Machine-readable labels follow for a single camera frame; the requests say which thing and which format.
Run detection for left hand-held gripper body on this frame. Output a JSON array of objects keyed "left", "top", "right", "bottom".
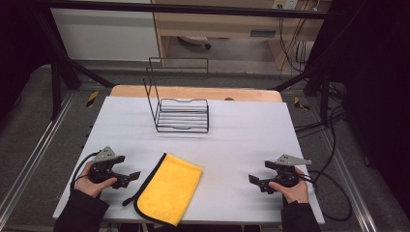
[{"left": 88, "top": 145, "right": 127, "bottom": 185}]

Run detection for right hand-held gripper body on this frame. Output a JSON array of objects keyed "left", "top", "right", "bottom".
[{"left": 264, "top": 154, "right": 313, "bottom": 189}]

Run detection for person's right hand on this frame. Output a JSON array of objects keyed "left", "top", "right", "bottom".
[{"left": 268, "top": 167, "right": 310, "bottom": 205}]

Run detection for person's left hand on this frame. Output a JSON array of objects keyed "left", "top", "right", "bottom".
[{"left": 74, "top": 161, "right": 119, "bottom": 199}]

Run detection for yellow microfibre cloth black trim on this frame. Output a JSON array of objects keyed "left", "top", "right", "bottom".
[{"left": 122, "top": 152, "right": 204, "bottom": 227}]

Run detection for yellow black floor tape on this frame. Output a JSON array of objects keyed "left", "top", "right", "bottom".
[
  {"left": 293, "top": 96, "right": 311, "bottom": 111},
  {"left": 85, "top": 90, "right": 100, "bottom": 108}
]

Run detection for white panel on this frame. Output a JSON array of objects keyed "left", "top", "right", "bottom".
[{"left": 50, "top": 8, "right": 161, "bottom": 62}]

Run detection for white object under desk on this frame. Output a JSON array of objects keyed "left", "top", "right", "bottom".
[{"left": 177, "top": 35, "right": 213, "bottom": 50}]

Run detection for light wooden desk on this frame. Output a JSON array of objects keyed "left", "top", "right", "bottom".
[{"left": 151, "top": 0, "right": 334, "bottom": 71}]

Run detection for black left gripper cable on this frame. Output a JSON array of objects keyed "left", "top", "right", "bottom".
[{"left": 70, "top": 151, "right": 102, "bottom": 194}]

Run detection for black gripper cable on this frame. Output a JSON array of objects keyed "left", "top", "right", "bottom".
[
  {"left": 298, "top": 169, "right": 353, "bottom": 222},
  {"left": 70, "top": 151, "right": 102, "bottom": 194}
]

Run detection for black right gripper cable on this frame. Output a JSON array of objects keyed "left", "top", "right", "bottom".
[{"left": 298, "top": 169, "right": 353, "bottom": 222}]

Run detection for black floor cables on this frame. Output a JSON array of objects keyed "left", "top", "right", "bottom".
[{"left": 293, "top": 81, "right": 347, "bottom": 185}]

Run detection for aluminium floor rail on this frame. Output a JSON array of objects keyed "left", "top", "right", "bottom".
[
  {"left": 0, "top": 92, "right": 77, "bottom": 223},
  {"left": 320, "top": 129, "right": 379, "bottom": 232}
]

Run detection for black wire rack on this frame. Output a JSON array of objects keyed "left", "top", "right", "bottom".
[{"left": 142, "top": 56, "right": 211, "bottom": 134}]

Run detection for hanging cables bundle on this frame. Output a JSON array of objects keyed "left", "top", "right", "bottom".
[{"left": 278, "top": 13, "right": 312, "bottom": 73}]

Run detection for white wall socket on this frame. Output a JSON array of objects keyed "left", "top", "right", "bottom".
[{"left": 272, "top": 0, "right": 300, "bottom": 11}]

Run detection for black metal frame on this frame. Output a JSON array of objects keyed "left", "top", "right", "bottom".
[{"left": 30, "top": 0, "right": 368, "bottom": 127}]

